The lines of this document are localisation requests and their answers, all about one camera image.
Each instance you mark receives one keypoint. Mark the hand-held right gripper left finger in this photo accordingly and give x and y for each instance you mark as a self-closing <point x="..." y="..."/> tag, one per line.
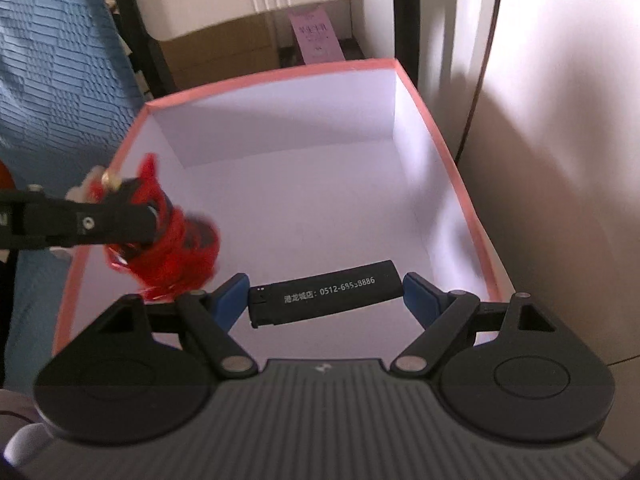
<point x="231" y="300"/>

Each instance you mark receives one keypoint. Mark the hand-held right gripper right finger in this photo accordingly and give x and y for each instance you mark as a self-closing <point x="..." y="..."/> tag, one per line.
<point x="419" y="296"/>

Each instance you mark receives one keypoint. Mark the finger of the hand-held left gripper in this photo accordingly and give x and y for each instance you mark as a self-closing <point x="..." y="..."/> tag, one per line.
<point x="100" y="222"/>

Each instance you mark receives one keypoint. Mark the red tassel ornament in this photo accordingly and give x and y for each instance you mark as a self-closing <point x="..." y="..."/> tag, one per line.
<point x="185" y="247"/>

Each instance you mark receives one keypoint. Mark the black lighter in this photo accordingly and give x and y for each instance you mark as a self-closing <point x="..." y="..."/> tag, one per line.
<point x="325" y="294"/>

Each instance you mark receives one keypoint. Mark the red-rimmed white cardboard box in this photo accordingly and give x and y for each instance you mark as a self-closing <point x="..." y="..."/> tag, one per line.
<point x="320" y="200"/>

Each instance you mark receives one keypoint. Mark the blue patterned cloth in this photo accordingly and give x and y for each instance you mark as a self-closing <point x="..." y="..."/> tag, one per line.
<point x="55" y="85"/>

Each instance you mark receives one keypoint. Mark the brown cardboard box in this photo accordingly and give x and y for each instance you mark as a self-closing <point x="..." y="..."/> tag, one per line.
<point x="220" y="47"/>

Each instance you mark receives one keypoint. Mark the pink paper leaflet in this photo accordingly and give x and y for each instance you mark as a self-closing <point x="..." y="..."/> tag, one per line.
<point x="316" y="35"/>

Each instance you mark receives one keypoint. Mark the black metal frame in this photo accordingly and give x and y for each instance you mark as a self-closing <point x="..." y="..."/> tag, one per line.
<point x="145" y="35"/>

